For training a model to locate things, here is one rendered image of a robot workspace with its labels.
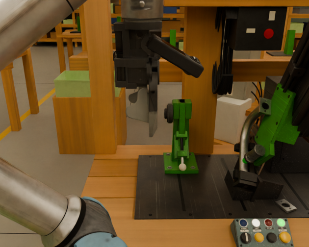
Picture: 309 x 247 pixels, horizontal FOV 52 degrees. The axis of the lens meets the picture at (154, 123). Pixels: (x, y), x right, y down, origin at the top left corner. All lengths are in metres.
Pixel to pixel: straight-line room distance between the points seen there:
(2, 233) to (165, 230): 1.74
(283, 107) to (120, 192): 0.62
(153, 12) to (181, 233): 0.64
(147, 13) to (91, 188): 0.78
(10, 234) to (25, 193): 1.90
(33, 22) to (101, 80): 0.92
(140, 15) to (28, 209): 0.40
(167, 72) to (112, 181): 0.52
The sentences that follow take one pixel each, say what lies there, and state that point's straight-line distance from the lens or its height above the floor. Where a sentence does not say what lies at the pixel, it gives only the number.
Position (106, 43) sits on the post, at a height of 1.36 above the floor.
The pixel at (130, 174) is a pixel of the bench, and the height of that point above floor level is 0.88.
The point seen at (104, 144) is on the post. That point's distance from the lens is 1.41.
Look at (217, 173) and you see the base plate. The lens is 1.25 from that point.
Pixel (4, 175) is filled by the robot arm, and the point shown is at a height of 1.24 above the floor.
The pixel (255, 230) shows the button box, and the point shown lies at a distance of 0.95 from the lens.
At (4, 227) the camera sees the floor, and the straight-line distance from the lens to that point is 2.60.
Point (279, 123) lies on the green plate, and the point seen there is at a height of 1.18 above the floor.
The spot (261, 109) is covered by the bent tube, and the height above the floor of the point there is 1.20.
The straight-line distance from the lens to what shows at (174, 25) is 7.93.
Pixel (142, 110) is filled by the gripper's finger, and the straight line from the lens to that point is 0.59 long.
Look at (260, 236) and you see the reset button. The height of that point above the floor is 0.94.
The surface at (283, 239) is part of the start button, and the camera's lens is 0.96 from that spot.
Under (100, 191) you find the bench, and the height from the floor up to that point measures 0.88.
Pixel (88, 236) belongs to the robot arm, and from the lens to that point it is 0.64.
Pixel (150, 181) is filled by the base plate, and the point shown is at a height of 0.90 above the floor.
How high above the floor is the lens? 1.54
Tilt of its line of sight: 22 degrees down
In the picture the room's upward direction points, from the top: straight up
